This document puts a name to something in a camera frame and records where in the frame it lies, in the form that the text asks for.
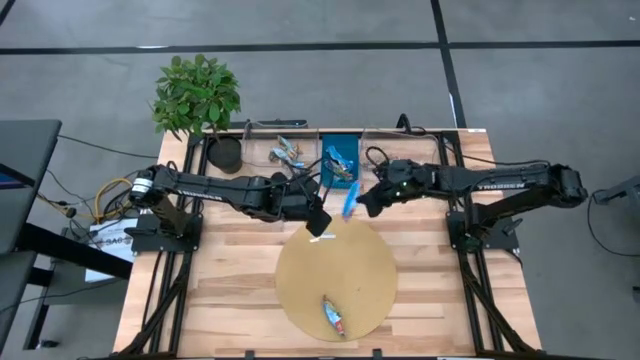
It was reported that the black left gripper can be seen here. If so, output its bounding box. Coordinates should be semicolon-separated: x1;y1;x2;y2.
259;171;333;238

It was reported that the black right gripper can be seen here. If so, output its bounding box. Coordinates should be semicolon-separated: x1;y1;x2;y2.
355;159;437;219

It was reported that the blue granola bar red end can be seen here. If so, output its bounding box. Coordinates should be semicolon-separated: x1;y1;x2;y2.
322;295;347;337

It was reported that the round tan woven placemat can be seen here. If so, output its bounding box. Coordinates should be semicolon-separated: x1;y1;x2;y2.
274;216;399;344

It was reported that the blue plastic bin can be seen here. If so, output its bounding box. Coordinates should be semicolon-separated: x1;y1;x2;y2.
319;133;362;191

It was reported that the clear plastic bin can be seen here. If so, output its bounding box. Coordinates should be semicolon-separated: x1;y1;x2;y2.
241;121;322;175
361;126;442;169

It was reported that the green plant in black pot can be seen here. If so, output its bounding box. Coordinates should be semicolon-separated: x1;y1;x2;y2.
151;53;244;175

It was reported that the white printed paper box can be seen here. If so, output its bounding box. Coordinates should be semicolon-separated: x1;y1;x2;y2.
83;217;140;284

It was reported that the grey stand base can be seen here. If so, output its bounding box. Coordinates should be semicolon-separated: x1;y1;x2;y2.
593;174;640;207

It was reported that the dark grey desk top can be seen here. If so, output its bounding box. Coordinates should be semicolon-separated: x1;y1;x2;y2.
0;118;64;350

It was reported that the blue screen device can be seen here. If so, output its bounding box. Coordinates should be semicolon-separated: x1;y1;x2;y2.
0;163;25;191

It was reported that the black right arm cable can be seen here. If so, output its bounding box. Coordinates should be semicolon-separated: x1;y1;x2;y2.
364;145;392;170

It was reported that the black power cable with plug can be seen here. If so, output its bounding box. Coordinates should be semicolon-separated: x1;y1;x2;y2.
396;113;509;169

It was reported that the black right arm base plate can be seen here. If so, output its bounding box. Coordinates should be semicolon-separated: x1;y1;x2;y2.
447;209;524;252

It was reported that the black aluminium table frame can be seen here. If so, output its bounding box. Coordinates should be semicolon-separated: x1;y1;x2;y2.
114;128;542;360

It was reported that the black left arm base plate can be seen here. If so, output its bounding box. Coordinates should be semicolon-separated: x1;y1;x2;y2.
124;214;204;254

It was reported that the looping black floor cable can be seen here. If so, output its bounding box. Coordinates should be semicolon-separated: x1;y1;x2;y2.
586;188;640;259

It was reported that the yellow cable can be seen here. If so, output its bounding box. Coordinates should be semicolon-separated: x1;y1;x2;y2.
36;176;134;224

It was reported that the thin black floor cable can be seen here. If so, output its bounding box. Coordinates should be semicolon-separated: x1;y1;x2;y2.
56;133;159;161

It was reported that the black desk frame beam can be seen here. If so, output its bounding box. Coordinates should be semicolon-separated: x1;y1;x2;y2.
19;222;134;351

